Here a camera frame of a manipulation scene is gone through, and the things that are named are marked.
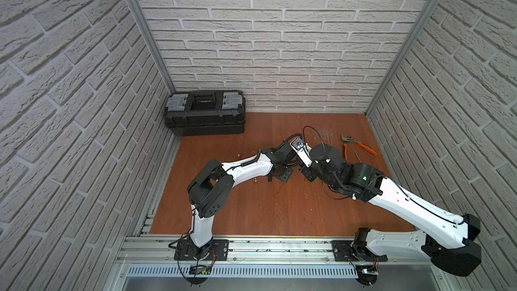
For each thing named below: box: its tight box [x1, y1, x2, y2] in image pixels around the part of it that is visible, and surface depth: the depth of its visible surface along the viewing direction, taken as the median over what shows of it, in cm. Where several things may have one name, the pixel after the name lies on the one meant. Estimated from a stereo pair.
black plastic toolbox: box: [164, 90, 246, 137], surface depth 102 cm
